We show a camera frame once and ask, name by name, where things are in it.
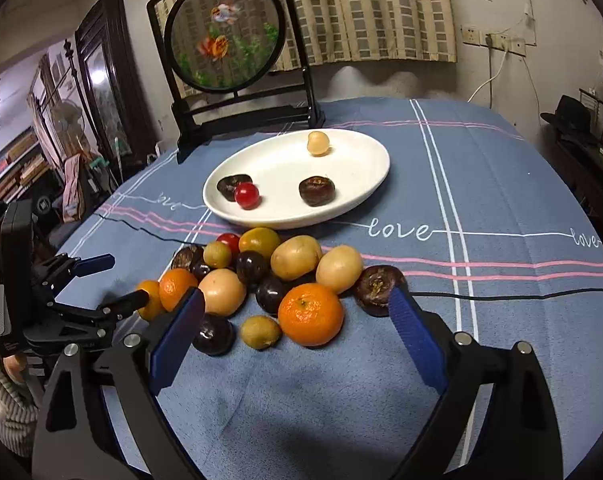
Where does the round goldfish embroidery screen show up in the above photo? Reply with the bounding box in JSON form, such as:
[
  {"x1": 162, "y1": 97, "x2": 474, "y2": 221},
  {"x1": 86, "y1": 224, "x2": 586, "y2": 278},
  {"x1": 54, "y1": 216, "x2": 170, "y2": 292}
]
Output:
[{"x1": 146, "y1": 0, "x2": 327, "y2": 163}]

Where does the pale round fruit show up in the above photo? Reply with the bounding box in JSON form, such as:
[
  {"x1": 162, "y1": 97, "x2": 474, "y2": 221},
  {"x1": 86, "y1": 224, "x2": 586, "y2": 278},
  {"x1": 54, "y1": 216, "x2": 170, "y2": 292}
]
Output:
[{"x1": 198, "y1": 268, "x2": 248, "y2": 317}]

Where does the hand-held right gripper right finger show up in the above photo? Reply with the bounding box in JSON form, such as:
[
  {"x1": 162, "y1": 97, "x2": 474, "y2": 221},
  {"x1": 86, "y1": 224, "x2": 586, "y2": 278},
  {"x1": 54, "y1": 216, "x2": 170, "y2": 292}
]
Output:
[{"x1": 387, "y1": 289, "x2": 565, "y2": 480}]

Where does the large orange mandarin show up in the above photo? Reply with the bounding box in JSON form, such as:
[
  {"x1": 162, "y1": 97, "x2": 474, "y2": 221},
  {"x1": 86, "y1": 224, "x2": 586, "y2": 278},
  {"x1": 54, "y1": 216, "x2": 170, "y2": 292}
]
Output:
[{"x1": 278, "y1": 282, "x2": 344, "y2": 348}]

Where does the person's left hand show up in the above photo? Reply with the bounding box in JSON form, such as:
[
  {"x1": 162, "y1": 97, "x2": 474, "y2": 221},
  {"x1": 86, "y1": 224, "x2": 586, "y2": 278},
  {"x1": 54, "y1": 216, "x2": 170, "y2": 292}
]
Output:
[{"x1": 0, "y1": 352, "x2": 32, "y2": 386}]

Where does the yellow orange tomato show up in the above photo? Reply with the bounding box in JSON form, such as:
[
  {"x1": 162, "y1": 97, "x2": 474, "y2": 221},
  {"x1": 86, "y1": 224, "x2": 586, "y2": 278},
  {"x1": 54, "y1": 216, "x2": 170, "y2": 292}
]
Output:
[{"x1": 238, "y1": 227, "x2": 282, "y2": 260}]

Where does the dark wooden framed cabinet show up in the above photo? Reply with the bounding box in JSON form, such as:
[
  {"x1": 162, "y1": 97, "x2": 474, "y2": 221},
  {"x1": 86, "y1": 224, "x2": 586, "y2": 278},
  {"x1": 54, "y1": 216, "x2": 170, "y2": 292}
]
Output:
[{"x1": 74, "y1": 0, "x2": 157, "y2": 181}]

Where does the dark wooden sideboard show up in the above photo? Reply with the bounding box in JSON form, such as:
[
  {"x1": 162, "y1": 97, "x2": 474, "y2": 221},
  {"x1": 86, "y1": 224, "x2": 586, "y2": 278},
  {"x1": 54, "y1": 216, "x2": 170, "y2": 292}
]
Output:
[{"x1": 551, "y1": 125, "x2": 603, "y2": 241}]

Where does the blue plaid tablecloth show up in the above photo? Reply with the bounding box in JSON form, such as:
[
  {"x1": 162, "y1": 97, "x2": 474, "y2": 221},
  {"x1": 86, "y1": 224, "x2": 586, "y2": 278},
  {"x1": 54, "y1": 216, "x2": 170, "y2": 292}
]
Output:
[{"x1": 56, "y1": 97, "x2": 603, "y2": 480}]

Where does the olive green kiwi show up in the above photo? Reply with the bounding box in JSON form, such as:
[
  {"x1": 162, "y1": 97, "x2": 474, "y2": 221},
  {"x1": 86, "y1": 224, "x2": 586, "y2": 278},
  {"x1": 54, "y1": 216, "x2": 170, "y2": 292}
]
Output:
[{"x1": 240, "y1": 315, "x2": 283, "y2": 351}]

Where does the dark brown water chestnut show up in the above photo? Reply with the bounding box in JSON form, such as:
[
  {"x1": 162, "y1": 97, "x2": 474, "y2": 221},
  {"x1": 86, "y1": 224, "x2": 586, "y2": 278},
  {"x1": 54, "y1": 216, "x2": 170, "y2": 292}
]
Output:
[
  {"x1": 172, "y1": 245, "x2": 206, "y2": 273},
  {"x1": 352, "y1": 265, "x2": 409, "y2": 317},
  {"x1": 298, "y1": 176, "x2": 336, "y2": 207}
]

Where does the pink cloth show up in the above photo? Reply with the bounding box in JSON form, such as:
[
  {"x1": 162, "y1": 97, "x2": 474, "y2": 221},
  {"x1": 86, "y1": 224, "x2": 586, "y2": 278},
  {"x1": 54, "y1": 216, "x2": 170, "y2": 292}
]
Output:
[{"x1": 62, "y1": 152, "x2": 90, "y2": 223}]

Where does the person's left forearm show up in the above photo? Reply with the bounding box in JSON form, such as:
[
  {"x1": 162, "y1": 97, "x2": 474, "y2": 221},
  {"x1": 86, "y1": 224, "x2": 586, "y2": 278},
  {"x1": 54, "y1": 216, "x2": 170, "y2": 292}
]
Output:
[{"x1": 0, "y1": 340, "x2": 41, "y2": 457}]

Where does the pale yellow longan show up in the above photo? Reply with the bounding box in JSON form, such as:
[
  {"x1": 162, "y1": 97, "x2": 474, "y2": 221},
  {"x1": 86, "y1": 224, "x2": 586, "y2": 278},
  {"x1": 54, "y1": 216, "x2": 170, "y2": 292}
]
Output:
[{"x1": 307, "y1": 130, "x2": 330, "y2": 158}]

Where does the white oval plate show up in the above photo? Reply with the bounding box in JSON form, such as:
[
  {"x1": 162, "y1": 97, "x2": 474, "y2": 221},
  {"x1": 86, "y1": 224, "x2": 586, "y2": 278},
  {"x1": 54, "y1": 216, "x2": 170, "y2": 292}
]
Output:
[{"x1": 202, "y1": 129, "x2": 391, "y2": 231}]

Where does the black hat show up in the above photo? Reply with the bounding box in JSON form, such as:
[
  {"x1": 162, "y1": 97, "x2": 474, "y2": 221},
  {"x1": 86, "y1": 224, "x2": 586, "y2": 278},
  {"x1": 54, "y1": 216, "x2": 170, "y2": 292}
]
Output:
[{"x1": 540, "y1": 95, "x2": 603, "y2": 136}]

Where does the white standing fan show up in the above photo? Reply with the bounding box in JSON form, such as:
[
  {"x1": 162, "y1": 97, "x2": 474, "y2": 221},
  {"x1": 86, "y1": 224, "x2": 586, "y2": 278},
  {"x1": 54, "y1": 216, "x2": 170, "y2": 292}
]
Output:
[{"x1": 49, "y1": 100, "x2": 90, "y2": 161}]

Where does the white power cable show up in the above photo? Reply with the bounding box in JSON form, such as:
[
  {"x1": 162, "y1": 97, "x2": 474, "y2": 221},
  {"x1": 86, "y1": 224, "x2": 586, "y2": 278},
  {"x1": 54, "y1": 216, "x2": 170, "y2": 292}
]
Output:
[{"x1": 467, "y1": 45, "x2": 509, "y2": 103}]

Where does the beige checked curtain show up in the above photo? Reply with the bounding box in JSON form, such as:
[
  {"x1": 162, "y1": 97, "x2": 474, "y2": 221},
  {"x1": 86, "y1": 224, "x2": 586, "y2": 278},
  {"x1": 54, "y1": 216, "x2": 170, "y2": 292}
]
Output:
[{"x1": 144, "y1": 0, "x2": 457, "y2": 98}]

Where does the yellow oval fruit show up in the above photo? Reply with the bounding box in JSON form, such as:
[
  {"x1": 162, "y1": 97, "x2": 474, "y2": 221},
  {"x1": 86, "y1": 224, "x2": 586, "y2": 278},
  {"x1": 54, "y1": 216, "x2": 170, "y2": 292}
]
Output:
[
  {"x1": 315, "y1": 244, "x2": 364, "y2": 295},
  {"x1": 270, "y1": 234, "x2": 323, "y2": 281}
]

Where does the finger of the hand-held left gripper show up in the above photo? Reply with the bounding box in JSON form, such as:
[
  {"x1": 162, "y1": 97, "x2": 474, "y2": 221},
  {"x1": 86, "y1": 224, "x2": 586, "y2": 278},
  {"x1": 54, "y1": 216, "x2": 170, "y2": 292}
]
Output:
[
  {"x1": 36, "y1": 254, "x2": 116, "y2": 291},
  {"x1": 52, "y1": 290, "x2": 150, "y2": 333}
]

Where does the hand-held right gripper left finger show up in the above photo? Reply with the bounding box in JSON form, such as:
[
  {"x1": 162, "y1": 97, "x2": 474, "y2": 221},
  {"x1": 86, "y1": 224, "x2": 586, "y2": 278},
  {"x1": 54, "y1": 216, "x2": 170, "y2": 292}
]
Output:
[{"x1": 32, "y1": 287, "x2": 207, "y2": 480}]

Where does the bookshelf with books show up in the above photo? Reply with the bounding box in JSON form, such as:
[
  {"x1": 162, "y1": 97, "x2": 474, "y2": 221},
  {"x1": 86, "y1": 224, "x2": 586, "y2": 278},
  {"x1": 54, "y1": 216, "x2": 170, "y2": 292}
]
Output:
[{"x1": 0, "y1": 125, "x2": 52, "y2": 201}]

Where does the small yellow green fruit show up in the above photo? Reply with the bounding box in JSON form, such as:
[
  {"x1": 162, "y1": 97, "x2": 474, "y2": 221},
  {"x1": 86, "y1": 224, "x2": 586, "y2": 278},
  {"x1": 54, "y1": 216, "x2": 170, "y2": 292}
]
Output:
[{"x1": 203, "y1": 241, "x2": 233, "y2": 269}]

